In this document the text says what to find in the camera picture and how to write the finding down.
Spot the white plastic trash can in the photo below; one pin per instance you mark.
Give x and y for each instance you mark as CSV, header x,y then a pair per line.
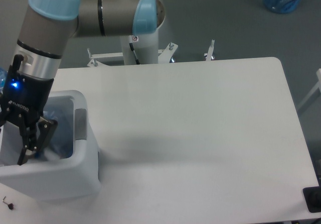
x,y
75,176

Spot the blue labelled drink bottle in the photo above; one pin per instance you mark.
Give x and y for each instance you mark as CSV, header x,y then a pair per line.
x,y
3,77

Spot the white metal base frame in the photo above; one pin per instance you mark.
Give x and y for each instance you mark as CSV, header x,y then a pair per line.
x,y
164,56

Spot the crushed clear plastic bottle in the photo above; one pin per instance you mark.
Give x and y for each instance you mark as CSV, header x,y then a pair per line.
x,y
61,144

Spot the black device at table edge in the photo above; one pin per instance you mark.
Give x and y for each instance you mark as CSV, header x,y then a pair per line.
x,y
312,198

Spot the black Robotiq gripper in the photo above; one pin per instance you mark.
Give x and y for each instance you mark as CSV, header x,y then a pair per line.
x,y
22,104

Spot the white furniture leg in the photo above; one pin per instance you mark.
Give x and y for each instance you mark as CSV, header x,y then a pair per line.
x,y
311,96

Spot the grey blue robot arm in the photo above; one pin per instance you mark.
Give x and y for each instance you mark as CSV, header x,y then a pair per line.
x,y
46,29

